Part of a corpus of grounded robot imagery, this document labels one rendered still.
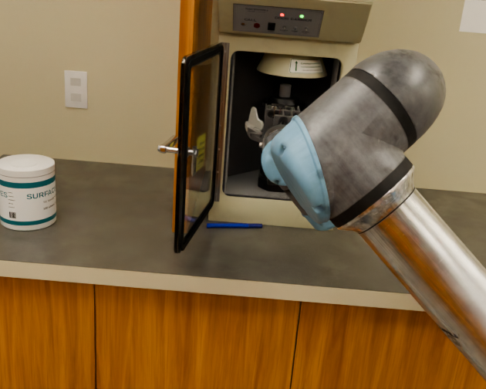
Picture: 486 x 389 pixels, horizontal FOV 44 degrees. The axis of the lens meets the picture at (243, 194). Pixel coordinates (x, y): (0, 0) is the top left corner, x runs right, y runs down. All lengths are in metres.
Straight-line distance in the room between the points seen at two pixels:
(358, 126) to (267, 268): 0.70
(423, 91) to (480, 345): 0.29
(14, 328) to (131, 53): 0.88
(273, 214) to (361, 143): 0.88
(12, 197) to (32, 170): 0.08
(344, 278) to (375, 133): 0.69
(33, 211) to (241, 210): 0.50
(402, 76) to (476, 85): 1.29
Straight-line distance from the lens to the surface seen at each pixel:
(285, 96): 1.53
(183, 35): 1.35
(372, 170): 0.68
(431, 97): 0.72
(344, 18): 1.36
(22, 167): 1.46
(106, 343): 1.44
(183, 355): 1.42
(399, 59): 0.72
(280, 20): 1.36
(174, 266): 1.31
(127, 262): 1.33
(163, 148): 1.21
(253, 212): 1.53
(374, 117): 0.69
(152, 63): 1.90
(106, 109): 1.96
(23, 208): 1.47
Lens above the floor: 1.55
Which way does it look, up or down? 20 degrees down
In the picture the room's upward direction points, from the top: 5 degrees clockwise
